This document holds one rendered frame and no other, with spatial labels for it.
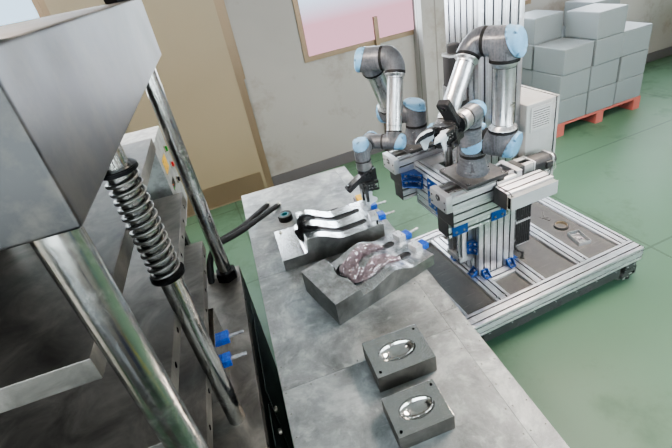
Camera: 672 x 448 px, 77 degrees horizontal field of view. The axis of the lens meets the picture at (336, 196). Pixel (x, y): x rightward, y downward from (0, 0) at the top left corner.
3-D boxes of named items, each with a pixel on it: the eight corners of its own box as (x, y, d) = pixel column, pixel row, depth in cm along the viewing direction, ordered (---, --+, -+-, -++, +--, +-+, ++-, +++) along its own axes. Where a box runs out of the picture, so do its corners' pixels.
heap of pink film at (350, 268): (379, 243, 192) (376, 229, 188) (405, 261, 178) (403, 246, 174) (332, 270, 181) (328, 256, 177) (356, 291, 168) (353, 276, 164)
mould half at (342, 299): (394, 239, 202) (392, 220, 197) (434, 264, 182) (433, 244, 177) (306, 291, 182) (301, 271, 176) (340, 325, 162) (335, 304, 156)
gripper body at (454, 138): (452, 150, 141) (470, 136, 148) (448, 126, 138) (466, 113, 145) (433, 149, 147) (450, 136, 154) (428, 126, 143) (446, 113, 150)
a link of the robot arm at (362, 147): (371, 135, 199) (364, 143, 192) (374, 156, 204) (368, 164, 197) (355, 135, 202) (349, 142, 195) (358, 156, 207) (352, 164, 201)
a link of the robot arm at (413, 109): (424, 127, 228) (422, 102, 221) (400, 127, 233) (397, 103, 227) (429, 118, 237) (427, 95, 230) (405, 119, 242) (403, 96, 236)
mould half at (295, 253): (367, 213, 226) (363, 191, 220) (385, 238, 204) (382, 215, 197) (276, 241, 218) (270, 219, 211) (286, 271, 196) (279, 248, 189)
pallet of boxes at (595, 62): (578, 93, 528) (590, -6, 472) (638, 107, 463) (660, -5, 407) (503, 118, 500) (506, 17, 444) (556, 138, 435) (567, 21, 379)
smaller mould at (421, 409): (433, 390, 132) (432, 378, 129) (455, 428, 121) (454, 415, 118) (383, 410, 129) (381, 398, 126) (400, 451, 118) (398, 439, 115)
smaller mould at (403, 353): (416, 337, 151) (415, 323, 147) (437, 370, 138) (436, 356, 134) (364, 356, 147) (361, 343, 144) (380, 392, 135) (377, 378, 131)
